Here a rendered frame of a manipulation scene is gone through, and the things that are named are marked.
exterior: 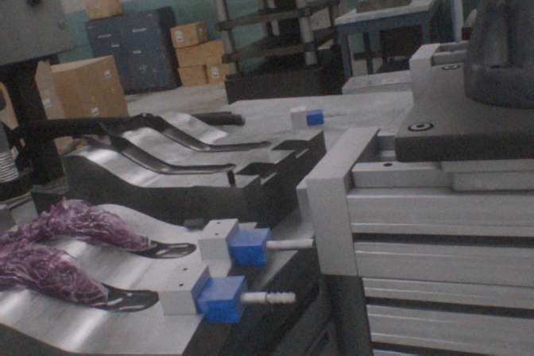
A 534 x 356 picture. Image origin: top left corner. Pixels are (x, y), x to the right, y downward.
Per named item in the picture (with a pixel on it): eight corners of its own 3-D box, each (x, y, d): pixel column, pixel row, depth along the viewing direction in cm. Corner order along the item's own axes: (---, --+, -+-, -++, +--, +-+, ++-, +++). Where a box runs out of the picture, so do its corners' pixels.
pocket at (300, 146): (312, 160, 92) (308, 139, 90) (297, 172, 87) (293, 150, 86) (288, 160, 94) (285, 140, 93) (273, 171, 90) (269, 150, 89)
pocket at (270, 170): (280, 185, 83) (276, 162, 82) (263, 199, 79) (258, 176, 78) (256, 183, 86) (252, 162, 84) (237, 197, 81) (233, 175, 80)
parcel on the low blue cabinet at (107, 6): (125, 14, 784) (119, -6, 776) (111, 17, 755) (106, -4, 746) (101, 18, 800) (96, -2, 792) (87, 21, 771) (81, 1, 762)
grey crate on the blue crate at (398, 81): (434, 87, 403) (432, 67, 398) (430, 101, 367) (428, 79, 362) (354, 95, 426) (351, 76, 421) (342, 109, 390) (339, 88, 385)
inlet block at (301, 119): (347, 121, 132) (344, 99, 130) (348, 125, 127) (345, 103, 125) (294, 129, 134) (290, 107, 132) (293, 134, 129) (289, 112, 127)
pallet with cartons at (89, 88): (131, 121, 597) (114, 54, 575) (95, 145, 521) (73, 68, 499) (38, 134, 628) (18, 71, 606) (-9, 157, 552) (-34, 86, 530)
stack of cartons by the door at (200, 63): (245, 75, 763) (233, 16, 739) (235, 81, 735) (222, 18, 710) (191, 83, 796) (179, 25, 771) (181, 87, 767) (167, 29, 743)
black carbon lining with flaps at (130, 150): (279, 152, 94) (268, 98, 91) (226, 188, 81) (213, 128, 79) (137, 151, 113) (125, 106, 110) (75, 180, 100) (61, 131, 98)
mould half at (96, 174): (330, 176, 98) (319, 104, 94) (254, 245, 77) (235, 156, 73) (133, 170, 125) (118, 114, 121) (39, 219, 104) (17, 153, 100)
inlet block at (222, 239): (320, 253, 65) (313, 213, 64) (313, 276, 61) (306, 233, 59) (219, 258, 69) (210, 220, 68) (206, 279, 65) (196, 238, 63)
